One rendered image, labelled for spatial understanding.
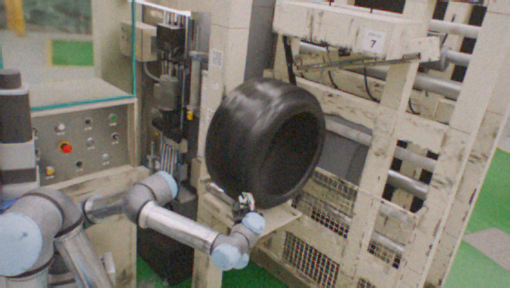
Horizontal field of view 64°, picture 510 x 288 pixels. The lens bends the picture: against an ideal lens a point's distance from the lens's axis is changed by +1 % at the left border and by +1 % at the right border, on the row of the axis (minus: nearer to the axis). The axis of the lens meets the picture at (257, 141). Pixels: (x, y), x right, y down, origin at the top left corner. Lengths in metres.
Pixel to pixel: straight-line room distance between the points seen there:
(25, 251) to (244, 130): 0.90
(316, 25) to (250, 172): 0.70
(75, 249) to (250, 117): 0.80
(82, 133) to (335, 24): 1.22
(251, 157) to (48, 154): 0.91
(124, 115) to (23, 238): 1.20
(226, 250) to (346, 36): 1.00
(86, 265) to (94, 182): 0.95
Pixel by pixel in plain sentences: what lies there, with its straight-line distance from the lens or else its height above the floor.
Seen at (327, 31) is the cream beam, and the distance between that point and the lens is 1.81.
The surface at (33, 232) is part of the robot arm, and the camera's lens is 0.99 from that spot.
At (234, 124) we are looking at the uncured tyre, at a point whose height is 1.33.
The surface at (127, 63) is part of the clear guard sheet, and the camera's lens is 1.99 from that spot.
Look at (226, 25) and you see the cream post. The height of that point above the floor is 1.66.
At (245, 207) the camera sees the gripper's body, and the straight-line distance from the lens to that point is 1.54.
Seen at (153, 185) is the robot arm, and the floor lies 1.17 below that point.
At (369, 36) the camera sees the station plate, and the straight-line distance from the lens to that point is 1.71.
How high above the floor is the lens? 1.90
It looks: 23 degrees down
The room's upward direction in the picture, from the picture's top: 7 degrees clockwise
